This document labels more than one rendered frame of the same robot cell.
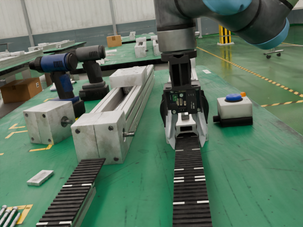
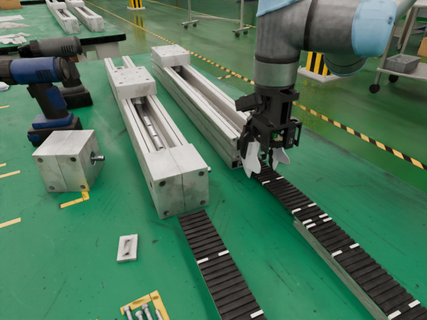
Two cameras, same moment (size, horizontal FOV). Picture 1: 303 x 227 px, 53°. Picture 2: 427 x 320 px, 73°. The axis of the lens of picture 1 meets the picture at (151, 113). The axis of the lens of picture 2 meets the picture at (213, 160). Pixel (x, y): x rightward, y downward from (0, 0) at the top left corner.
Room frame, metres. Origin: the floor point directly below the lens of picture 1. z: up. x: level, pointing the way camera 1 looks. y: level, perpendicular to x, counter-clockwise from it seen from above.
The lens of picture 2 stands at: (0.22, 0.28, 1.18)
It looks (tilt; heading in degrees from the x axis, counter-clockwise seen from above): 34 degrees down; 330
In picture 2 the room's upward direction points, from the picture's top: 1 degrees counter-clockwise
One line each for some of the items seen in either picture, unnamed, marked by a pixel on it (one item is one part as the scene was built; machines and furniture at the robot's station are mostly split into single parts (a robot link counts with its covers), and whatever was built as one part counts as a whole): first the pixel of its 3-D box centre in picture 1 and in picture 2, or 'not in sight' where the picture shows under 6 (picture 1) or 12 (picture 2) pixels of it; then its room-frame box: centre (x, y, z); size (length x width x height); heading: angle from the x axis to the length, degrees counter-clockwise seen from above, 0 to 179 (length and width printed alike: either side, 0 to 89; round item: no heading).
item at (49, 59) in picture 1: (53, 86); (33, 103); (1.05, 0.33, 0.89); 0.20 x 0.08 x 0.22; 71
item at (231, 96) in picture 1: (233, 98); not in sight; (0.77, -0.22, 0.84); 0.04 x 0.04 x 0.02
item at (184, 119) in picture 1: (183, 88); (192, 92); (1.06, -0.13, 0.82); 0.80 x 0.10 x 0.09; 173
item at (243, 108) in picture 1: (231, 110); not in sight; (0.77, -0.21, 0.81); 0.10 x 0.08 x 0.06; 83
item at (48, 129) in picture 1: (54, 121); (77, 160); (0.82, 0.28, 0.83); 0.11 x 0.10 x 0.10; 61
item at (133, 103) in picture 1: (131, 93); (135, 101); (1.09, 0.06, 0.82); 0.80 x 0.10 x 0.09; 173
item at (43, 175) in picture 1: (40, 177); (128, 247); (0.57, 0.24, 0.78); 0.05 x 0.03 x 0.01; 159
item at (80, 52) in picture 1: (84, 74); (54, 75); (1.27, 0.26, 0.89); 0.20 x 0.08 x 0.22; 88
